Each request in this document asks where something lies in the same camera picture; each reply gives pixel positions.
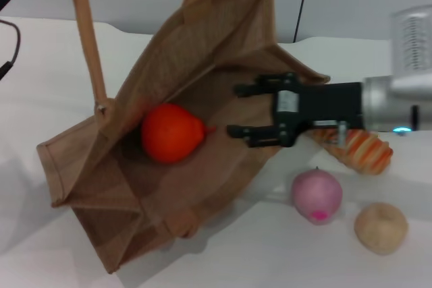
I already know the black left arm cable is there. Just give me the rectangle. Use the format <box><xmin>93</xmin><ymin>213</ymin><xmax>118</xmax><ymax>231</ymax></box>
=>
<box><xmin>0</xmin><ymin>20</ymin><xmax>22</xmax><ymax>82</ymax></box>

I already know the brown woven handbag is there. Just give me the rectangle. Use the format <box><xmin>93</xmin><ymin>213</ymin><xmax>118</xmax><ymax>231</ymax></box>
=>
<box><xmin>36</xmin><ymin>0</ymin><xmax>331</xmax><ymax>275</ymax></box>

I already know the round beige toy bun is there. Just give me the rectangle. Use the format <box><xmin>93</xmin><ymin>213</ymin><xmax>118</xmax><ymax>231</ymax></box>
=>
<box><xmin>354</xmin><ymin>202</ymin><xmax>409</xmax><ymax>257</ymax></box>

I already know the striped toy bread loaf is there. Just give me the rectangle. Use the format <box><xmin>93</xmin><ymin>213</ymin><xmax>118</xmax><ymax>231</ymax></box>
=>
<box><xmin>305</xmin><ymin>127</ymin><xmax>394</xmax><ymax>177</ymax></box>

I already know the thin dark background cable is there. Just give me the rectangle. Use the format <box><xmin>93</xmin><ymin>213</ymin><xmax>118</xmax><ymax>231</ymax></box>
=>
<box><xmin>292</xmin><ymin>0</ymin><xmax>313</xmax><ymax>43</ymax></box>

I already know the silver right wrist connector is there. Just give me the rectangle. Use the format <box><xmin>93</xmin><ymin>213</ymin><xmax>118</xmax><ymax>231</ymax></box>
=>
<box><xmin>335</xmin><ymin>120</ymin><xmax>350</xmax><ymax>149</ymax></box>

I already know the pink toy peach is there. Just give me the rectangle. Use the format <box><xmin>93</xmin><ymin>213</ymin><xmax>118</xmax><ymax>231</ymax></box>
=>
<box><xmin>291</xmin><ymin>165</ymin><xmax>344</xmax><ymax>227</ymax></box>

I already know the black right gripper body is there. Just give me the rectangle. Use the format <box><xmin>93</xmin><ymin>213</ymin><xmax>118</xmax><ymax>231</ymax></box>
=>
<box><xmin>271</xmin><ymin>81</ymin><xmax>366</xmax><ymax>149</ymax></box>

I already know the orange toy fruit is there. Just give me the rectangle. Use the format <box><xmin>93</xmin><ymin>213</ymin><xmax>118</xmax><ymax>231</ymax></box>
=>
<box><xmin>140</xmin><ymin>103</ymin><xmax>217</xmax><ymax>165</ymax></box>

